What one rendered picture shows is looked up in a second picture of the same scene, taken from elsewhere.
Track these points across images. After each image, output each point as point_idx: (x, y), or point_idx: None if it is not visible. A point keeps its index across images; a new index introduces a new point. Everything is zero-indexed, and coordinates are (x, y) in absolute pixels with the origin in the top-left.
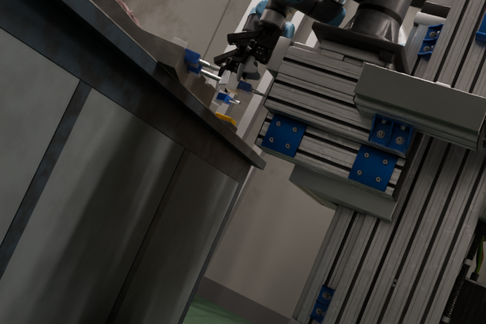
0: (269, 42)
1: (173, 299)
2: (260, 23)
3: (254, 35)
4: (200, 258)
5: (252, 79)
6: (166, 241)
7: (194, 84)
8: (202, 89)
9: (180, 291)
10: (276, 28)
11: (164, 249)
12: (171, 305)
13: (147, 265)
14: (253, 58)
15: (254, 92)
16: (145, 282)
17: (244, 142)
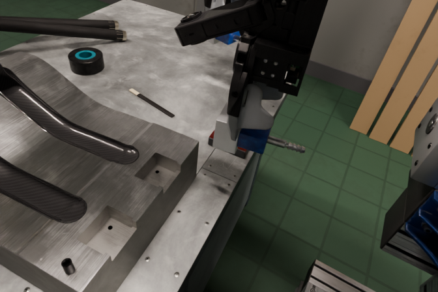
0: (292, 38)
1: (236, 214)
2: None
3: (245, 21)
4: (253, 169)
5: (264, 98)
6: (208, 251)
7: (137, 241)
8: (165, 198)
9: (242, 202)
10: None
11: (209, 253)
12: (237, 215)
13: (197, 284)
14: (257, 92)
15: (276, 145)
16: (201, 281)
17: (275, 113)
